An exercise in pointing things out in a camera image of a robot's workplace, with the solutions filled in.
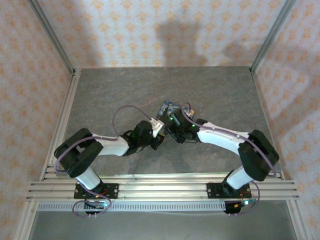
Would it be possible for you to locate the aluminium lower frame bar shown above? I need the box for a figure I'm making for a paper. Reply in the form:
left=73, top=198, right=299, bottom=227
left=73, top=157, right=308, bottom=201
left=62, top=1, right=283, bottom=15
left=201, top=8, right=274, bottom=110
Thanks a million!
left=14, top=199, right=38, bottom=240
left=286, top=199, right=312, bottom=240

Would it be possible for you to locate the aluminium mounting rail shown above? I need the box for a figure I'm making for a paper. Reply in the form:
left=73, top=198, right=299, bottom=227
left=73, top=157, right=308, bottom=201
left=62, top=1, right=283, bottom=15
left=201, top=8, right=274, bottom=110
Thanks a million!
left=26, top=173, right=300, bottom=202

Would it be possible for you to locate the aluminium table side rail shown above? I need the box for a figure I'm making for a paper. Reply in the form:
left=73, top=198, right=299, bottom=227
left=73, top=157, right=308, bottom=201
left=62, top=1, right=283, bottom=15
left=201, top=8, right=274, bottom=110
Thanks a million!
left=39, top=69, right=82, bottom=181
left=250, top=68, right=286, bottom=181

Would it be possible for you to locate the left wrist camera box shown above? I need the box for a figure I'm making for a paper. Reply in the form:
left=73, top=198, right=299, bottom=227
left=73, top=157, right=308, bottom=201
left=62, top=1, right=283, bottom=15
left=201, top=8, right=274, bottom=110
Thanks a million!
left=149, top=117, right=166, bottom=138

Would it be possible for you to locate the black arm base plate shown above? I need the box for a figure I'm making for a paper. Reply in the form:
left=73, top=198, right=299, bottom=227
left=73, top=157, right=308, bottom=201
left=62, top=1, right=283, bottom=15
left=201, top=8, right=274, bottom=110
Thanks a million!
left=74, top=183, right=120, bottom=200
left=206, top=181, right=253, bottom=200

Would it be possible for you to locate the black arm base electronics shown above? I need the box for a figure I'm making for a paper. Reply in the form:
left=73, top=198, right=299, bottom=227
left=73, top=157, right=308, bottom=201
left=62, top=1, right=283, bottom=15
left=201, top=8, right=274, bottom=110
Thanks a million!
left=83, top=199, right=112, bottom=216
left=223, top=198, right=257, bottom=216

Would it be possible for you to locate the white slotted cable duct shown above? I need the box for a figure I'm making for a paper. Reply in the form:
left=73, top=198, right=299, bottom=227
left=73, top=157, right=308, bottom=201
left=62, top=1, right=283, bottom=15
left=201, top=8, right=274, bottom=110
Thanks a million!
left=37, top=201, right=227, bottom=213

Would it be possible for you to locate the aluminium frame corner post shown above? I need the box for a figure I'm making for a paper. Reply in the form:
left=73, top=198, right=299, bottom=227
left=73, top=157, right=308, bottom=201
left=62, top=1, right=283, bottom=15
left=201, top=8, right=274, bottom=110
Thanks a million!
left=249, top=0, right=297, bottom=73
left=26, top=0, right=76, bottom=74

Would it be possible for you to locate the blue painted storage box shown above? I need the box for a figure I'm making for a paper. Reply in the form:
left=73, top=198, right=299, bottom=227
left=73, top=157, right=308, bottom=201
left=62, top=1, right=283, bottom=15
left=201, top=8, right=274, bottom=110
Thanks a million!
left=156, top=99, right=195, bottom=122

